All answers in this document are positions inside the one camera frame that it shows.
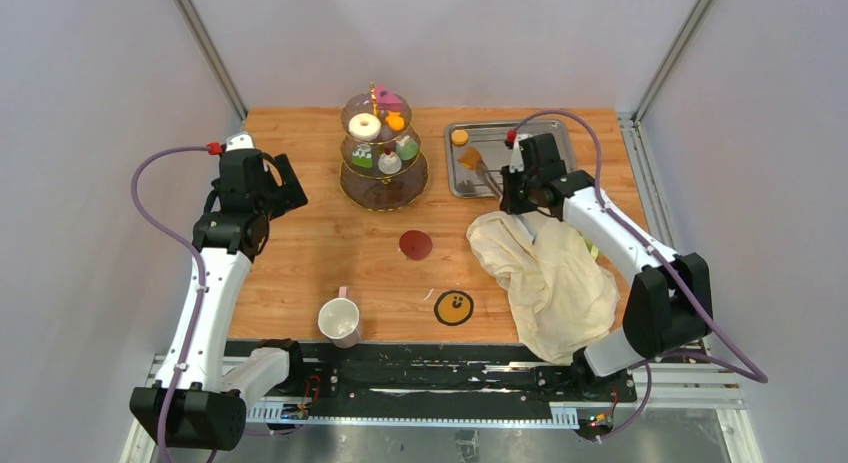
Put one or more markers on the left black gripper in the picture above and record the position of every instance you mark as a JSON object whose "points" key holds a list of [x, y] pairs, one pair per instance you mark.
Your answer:
{"points": [[289, 195]]}

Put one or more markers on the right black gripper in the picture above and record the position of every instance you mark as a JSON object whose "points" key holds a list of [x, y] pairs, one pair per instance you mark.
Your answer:
{"points": [[511, 205]]}

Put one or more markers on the brown croissant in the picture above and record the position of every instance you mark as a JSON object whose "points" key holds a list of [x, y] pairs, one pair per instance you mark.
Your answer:
{"points": [[470, 159]]}

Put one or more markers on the metal baking tray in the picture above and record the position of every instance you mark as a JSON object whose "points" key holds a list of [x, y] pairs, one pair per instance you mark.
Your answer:
{"points": [[488, 138]]}

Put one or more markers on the green cake slice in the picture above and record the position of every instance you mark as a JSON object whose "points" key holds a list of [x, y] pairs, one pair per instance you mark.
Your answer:
{"points": [[362, 156]]}

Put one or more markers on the orange macaron top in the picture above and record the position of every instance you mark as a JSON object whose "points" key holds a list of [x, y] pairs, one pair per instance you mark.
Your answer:
{"points": [[459, 137]]}

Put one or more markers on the three-tier glass cake stand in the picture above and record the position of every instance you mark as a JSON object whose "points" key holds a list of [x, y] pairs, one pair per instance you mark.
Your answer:
{"points": [[369, 188]]}

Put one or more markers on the white ring donut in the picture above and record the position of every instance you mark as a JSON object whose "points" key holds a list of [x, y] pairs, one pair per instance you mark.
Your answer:
{"points": [[364, 127]]}

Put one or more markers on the white cupcake with cherry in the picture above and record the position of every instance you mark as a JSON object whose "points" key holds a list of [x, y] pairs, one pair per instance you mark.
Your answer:
{"points": [[389, 163]]}

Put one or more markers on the green cupcake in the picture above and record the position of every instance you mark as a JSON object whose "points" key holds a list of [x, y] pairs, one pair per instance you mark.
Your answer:
{"points": [[407, 148]]}

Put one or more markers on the orange pastry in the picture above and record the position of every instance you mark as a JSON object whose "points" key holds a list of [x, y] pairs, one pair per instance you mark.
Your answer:
{"points": [[395, 121]]}

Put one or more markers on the pink mug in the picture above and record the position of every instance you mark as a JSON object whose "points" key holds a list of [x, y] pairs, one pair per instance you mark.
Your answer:
{"points": [[339, 320]]}

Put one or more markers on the metal tongs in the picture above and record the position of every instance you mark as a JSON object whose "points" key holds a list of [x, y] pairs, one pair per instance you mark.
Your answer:
{"points": [[485, 176]]}

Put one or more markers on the green mug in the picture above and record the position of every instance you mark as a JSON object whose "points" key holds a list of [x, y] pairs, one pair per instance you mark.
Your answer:
{"points": [[593, 250]]}

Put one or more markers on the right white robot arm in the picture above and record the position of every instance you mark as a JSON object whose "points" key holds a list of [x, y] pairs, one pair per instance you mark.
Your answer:
{"points": [[670, 293]]}

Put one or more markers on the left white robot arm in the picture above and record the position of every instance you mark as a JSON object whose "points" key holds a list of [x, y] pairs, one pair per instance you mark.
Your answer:
{"points": [[193, 403]]}

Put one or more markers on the red round coaster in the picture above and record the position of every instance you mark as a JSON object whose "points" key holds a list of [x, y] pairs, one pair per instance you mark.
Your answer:
{"points": [[415, 245]]}

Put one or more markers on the cream cloth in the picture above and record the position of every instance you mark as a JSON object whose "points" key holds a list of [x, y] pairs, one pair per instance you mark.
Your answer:
{"points": [[560, 298]]}

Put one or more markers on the yellow smiley coaster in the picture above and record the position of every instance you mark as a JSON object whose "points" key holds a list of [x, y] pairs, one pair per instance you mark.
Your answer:
{"points": [[454, 308]]}

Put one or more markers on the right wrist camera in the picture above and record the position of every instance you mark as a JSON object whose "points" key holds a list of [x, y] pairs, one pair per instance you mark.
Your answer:
{"points": [[524, 154]]}

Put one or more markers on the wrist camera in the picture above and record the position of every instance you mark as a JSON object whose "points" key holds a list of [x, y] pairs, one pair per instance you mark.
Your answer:
{"points": [[242, 140], [524, 154]]}

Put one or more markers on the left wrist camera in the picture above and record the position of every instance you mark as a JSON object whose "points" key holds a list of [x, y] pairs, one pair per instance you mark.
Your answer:
{"points": [[242, 140]]}

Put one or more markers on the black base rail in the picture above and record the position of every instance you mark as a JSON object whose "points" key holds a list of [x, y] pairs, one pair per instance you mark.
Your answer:
{"points": [[441, 384]]}

